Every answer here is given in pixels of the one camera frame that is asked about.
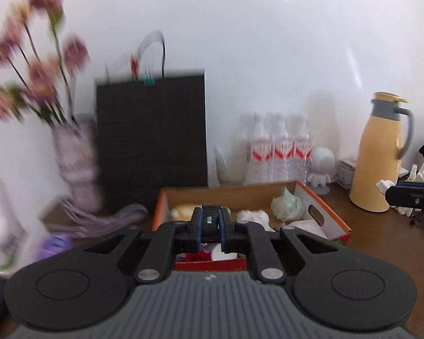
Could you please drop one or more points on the yellow and white plush toy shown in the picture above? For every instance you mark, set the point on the yellow and white plush toy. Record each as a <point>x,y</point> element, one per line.
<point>183,212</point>

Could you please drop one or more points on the clear water bottle red label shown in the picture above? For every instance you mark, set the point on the clear water bottle red label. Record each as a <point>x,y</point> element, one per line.
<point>260,152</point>
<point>302,152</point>
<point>282,152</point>

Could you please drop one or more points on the clear glass cup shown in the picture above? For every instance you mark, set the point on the clear glass cup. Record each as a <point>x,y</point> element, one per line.
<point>229,169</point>

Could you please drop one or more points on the iridescent plastic bag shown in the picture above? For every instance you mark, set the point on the iridescent plastic bag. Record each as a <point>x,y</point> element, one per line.
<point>286,204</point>

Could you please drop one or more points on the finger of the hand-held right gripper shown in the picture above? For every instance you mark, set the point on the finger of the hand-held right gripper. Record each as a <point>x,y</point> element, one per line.
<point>402,196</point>
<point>418,185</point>

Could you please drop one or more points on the yellow thermos jug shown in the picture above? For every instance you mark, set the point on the yellow thermos jug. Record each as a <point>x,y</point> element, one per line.
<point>374,162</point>

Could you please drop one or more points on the red cardboard box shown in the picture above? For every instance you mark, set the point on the red cardboard box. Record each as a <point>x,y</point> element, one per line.
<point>325,215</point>

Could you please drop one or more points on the white detergent bottle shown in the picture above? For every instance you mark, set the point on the white detergent bottle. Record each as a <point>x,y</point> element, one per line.
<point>3,219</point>

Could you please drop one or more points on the white chargers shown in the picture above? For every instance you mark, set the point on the white chargers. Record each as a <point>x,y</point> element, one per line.
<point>422,174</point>

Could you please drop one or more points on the purple tissue pack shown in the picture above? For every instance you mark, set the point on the purple tissue pack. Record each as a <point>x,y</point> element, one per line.
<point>54,246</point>

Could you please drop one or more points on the black paper bag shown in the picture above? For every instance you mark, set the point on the black paper bag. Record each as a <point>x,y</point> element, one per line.
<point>152,130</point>

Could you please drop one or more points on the small white cup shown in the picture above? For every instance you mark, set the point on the small white cup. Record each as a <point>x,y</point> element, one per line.
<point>221,252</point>

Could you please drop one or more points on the dried pink flowers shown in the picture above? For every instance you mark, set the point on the dried pink flowers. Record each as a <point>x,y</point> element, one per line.
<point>31,53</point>

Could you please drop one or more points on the white robot speaker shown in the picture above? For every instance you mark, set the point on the white robot speaker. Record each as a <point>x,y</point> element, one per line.
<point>321,166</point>

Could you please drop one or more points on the purple textured vase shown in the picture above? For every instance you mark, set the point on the purple textured vase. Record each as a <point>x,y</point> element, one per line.
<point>77,162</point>

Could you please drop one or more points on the white power strip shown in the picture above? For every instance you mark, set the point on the white power strip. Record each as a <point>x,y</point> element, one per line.
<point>383,187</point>

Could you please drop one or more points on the white tissue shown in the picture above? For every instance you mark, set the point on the white tissue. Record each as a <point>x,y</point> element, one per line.
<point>254,217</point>

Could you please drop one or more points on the small grey box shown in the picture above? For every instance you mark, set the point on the small grey box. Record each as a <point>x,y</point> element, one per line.
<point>346,171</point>

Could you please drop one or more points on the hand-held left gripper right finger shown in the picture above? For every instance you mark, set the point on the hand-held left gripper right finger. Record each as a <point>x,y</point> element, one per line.
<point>227,233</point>

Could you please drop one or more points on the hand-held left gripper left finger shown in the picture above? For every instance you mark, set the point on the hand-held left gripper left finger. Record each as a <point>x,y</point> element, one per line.
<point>196,228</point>

